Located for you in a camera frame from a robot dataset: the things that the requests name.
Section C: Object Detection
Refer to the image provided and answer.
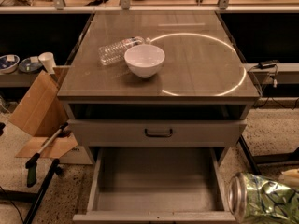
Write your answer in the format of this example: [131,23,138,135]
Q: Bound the black cable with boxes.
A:
[246,63,299,110]

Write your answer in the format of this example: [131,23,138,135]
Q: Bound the black stand leg right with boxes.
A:
[238,136,299,175]

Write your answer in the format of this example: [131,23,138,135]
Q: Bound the clear plastic water bottle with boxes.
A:
[98,36,151,65]

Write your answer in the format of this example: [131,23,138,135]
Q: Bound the white paper cup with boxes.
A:
[38,52,56,74]

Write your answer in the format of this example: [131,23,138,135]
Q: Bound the closed top drawer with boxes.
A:
[68,119,246,147]

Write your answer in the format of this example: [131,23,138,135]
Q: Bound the grey drawer cabinet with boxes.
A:
[58,11,259,162]

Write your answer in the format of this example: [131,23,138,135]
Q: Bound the blue plate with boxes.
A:
[19,56,43,74]

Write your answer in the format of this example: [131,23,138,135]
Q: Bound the black power adapter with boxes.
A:
[258,60,279,69]

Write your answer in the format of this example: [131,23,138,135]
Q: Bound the blue patterned bowl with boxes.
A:
[0,54,20,74]

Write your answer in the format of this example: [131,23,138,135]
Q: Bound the white bowl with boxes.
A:
[124,44,165,78]

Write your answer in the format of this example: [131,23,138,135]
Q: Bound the brown cardboard box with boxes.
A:
[9,71,68,158]

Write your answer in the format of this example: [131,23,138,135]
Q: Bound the black stand leg left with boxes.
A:
[0,159,62,224]

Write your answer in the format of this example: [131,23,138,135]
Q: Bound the reacher grabber tool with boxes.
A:
[25,122,68,188]

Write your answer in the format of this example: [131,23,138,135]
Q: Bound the black stand leg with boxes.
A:
[238,136,299,175]
[0,159,62,224]

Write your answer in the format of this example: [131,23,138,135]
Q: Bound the black drawer handle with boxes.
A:
[144,129,173,138]

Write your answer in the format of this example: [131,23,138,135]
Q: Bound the green crushed can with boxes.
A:
[228,173,299,224]

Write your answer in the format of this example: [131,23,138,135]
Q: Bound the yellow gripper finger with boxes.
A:
[278,169,299,188]

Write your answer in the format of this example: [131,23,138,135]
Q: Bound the open middle drawer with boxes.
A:
[73,147,236,224]

